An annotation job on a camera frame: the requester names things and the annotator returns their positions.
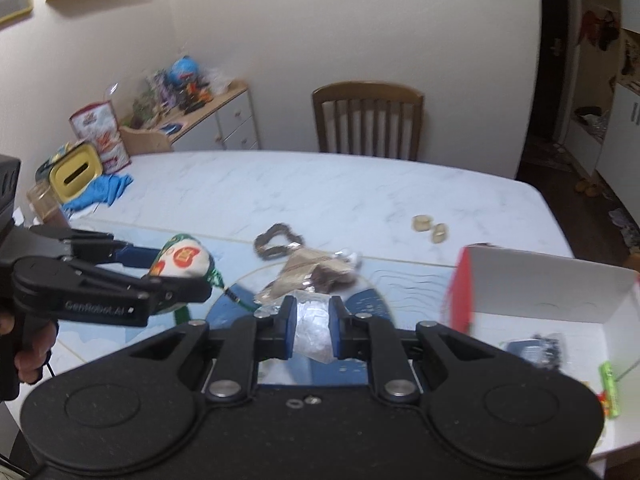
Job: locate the dark wooden chair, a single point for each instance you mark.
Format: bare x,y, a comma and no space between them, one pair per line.
369,118

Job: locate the brown paper packet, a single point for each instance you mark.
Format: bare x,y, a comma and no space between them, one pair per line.
310,270

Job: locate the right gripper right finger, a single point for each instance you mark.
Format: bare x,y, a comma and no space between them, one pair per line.
375,341

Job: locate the blue cloth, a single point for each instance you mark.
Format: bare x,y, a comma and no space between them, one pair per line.
102,190

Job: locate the white wall cabinet unit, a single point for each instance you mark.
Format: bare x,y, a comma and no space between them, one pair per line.
602,121

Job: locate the person's left hand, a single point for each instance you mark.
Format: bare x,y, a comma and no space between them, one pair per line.
26,363

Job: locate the blue globe toy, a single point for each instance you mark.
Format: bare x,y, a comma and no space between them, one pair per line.
182,71

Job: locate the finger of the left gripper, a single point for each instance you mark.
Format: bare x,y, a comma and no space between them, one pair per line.
130,254
159,292

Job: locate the bag of black beads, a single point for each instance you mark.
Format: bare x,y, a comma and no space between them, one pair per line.
547,352

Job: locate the green cylinder tube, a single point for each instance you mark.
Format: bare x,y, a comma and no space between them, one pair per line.
609,385

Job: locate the red white cardboard box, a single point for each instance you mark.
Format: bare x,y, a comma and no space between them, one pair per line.
499,295

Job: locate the red white snack bag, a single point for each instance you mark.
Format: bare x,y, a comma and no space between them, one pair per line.
97,124

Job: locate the white drawer sideboard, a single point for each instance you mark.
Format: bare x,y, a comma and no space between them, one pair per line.
226,123

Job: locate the beige tape roll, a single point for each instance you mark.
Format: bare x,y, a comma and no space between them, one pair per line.
422,223
439,233

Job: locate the blue illustrated table mat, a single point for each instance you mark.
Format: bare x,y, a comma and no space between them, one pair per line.
403,291

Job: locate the green white embroidered pouch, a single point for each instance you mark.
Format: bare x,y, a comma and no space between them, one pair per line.
183,256

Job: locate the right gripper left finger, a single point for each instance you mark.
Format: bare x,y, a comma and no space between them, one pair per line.
238,350

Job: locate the orange small toy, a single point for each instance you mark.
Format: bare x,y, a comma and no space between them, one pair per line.
606,404

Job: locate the yellow tissue box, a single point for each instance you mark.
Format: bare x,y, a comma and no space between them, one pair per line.
72,169

